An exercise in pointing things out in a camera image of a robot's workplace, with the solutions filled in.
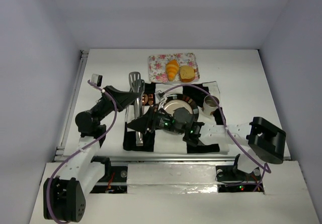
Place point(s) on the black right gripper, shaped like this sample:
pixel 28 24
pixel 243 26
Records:
pixel 151 121

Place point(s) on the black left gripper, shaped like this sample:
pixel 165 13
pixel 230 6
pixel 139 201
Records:
pixel 110 96

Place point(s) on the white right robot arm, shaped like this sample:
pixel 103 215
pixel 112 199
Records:
pixel 261 143

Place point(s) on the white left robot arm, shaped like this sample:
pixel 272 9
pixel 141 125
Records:
pixel 65 192

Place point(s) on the brown bread slice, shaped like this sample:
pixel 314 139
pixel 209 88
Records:
pixel 187 74

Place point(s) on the copper spoon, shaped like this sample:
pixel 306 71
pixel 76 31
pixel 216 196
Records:
pixel 144 99

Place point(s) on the copper fork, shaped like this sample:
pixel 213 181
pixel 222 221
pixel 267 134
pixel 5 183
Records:
pixel 151 99

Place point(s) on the black rimmed beige plate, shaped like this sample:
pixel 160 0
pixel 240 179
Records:
pixel 176 104

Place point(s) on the floral rectangular tray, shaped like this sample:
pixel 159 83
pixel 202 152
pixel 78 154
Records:
pixel 157 66

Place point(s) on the orange croissant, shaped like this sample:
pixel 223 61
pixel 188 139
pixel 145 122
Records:
pixel 172 68

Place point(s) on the grey ceramic cup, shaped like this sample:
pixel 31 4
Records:
pixel 210 106

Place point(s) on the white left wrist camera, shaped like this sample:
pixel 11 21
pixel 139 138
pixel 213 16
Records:
pixel 96 79

